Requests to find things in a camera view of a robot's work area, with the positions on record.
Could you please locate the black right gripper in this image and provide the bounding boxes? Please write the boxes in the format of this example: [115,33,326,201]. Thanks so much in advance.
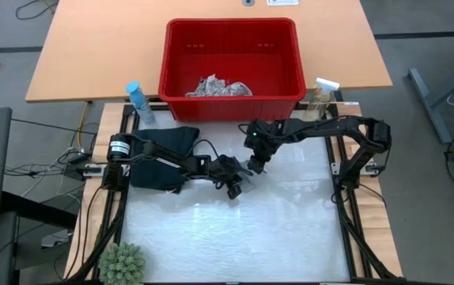
[244,120,287,175]

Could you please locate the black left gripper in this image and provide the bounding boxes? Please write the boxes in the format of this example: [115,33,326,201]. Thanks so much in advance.
[206,154,255,200]

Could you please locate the white grey patterned garment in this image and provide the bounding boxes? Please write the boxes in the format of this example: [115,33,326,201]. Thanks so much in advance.
[185,74,254,98]

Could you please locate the blue denim jeans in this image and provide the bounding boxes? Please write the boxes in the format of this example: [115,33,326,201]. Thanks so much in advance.
[130,126,201,194]

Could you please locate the red plastic laundry bin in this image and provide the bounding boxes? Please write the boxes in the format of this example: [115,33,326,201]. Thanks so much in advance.
[157,17,307,123]

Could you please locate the clear spray bottle white trigger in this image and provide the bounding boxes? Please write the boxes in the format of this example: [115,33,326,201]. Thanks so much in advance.
[304,77,341,122]

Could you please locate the wooden table base board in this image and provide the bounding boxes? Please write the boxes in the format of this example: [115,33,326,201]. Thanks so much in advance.
[63,101,404,280]

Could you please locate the blue air freshener spray bottle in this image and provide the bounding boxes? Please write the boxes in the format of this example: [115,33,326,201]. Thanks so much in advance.
[126,82,157,124]

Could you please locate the green succulent plant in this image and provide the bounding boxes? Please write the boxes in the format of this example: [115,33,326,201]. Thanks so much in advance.
[98,241,146,285]

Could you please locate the grey metal desk leg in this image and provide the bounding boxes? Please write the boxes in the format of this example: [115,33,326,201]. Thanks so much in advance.
[407,51,454,146]

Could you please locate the orange wooden desk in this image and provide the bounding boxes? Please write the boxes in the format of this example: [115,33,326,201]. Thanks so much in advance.
[24,0,393,104]

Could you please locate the black camera cable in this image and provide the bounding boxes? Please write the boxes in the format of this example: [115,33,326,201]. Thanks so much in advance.
[189,138,222,162]

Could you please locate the black aluminium table frame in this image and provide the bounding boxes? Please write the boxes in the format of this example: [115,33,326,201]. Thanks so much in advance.
[88,101,400,285]

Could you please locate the yellow cable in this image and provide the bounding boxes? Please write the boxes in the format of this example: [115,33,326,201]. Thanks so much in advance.
[75,101,93,150]

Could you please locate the white and black cable bundle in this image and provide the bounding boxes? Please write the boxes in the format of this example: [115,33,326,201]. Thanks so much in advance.
[3,146,92,188]

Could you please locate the black desk frame beam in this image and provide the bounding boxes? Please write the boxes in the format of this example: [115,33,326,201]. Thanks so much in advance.
[0,192,78,230]

